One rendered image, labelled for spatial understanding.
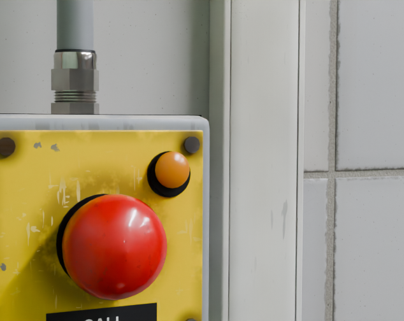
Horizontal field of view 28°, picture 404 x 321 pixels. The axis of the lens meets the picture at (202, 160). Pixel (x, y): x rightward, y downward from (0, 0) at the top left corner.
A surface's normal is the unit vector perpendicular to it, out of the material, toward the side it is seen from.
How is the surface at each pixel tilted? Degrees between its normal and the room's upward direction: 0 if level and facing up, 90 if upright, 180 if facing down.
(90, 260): 98
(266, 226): 90
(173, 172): 95
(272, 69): 90
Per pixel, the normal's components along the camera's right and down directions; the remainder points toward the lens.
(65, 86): -0.57, 0.04
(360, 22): 0.43, 0.05
